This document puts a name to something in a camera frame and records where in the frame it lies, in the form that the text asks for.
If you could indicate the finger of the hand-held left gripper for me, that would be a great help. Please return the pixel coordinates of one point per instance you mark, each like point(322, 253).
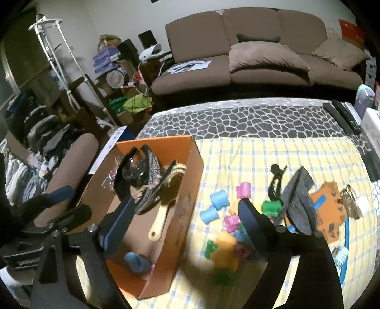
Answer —
point(74, 214)
point(59, 194)

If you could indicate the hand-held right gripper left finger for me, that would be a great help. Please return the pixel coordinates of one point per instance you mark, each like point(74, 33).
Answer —
point(118, 227)

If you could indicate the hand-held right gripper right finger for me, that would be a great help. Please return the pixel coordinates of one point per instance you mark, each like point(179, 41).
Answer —
point(252, 224)

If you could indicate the pile of colourful hair rollers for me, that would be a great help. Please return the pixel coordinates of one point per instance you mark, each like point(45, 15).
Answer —
point(225, 249)

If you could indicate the blue hair roller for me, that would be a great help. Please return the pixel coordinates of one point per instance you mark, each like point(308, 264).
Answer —
point(138, 262)

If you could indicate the cream hairbrush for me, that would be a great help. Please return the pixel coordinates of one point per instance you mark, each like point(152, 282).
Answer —
point(161, 220)

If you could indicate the pink hair roller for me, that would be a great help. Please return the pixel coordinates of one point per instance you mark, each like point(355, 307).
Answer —
point(152, 269)

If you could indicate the black white patterned headband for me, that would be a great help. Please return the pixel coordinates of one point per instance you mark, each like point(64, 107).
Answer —
point(154, 178)

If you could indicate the orange cardboard box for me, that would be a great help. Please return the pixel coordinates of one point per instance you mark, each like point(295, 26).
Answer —
point(181, 214)

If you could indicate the brown cylindrical cushion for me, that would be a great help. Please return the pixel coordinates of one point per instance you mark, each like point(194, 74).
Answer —
point(75, 166)

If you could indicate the black hair claw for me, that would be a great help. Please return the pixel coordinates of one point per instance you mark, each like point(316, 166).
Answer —
point(275, 184)

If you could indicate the grey fabric headband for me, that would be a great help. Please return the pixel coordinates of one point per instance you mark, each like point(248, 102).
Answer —
point(298, 205)

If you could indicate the pile of clothes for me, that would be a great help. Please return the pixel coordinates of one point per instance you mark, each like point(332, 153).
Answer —
point(38, 133)

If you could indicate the yellow plaid tablecloth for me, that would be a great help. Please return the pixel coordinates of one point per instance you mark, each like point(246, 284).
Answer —
point(237, 160)

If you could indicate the white blue booklet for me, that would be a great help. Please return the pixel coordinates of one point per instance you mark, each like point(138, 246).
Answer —
point(111, 145)

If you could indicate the orange patterned pouch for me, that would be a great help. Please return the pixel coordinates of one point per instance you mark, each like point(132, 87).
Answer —
point(330, 209)

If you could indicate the white lotion bottle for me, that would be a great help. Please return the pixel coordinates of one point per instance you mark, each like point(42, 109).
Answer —
point(341, 257)

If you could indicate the glass bottle with cork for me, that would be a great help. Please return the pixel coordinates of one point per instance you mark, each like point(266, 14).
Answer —
point(349, 202)

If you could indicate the dark wooden chair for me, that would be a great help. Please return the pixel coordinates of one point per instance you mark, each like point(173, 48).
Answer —
point(89, 98)

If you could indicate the small white box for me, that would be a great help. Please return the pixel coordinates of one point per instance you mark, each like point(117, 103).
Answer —
point(362, 206)

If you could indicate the lime green bag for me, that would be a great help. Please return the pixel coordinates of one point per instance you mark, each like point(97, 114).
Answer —
point(138, 104)

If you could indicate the round printed tin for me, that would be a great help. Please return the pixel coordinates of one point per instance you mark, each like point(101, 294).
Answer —
point(116, 77)

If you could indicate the white coat rack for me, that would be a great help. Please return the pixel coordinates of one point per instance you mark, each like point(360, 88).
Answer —
point(53, 59)

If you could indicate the black remote control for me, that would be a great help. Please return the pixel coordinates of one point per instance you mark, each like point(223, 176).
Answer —
point(348, 114)
point(338, 117)

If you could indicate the stack of blue boxes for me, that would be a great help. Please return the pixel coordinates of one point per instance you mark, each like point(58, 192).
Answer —
point(105, 59)

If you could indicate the white floral case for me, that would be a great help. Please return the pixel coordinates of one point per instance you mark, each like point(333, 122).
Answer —
point(373, 124)

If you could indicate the black speaker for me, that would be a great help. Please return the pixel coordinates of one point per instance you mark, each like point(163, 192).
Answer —
point(127, 50)
point(147, 38)

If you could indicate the gold ornament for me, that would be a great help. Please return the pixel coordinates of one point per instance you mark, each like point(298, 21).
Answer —
point(109, 41)

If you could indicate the white curved device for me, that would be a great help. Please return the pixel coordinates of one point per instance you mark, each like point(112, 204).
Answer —
point(148, 52)

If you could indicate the large brown sofa cushion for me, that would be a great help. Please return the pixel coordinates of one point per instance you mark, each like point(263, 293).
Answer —
point(267, 56)

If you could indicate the pastel purple container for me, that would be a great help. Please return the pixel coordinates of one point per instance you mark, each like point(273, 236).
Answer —
point(365, 99)

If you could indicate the papers on sofa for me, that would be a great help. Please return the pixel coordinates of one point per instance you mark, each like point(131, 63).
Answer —
point(190, 66)

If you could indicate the black bone-shaped pillow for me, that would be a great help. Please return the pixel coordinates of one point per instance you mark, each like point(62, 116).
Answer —
point(258, 37)

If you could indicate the tan sofa cushion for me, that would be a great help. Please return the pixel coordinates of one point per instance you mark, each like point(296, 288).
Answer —
point(341, 53)

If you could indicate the brown sofa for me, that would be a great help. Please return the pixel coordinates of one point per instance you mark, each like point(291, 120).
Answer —
point(193, 35)

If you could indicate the red cardboard boxes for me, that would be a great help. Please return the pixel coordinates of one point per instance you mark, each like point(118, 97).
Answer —
point(351, 32)

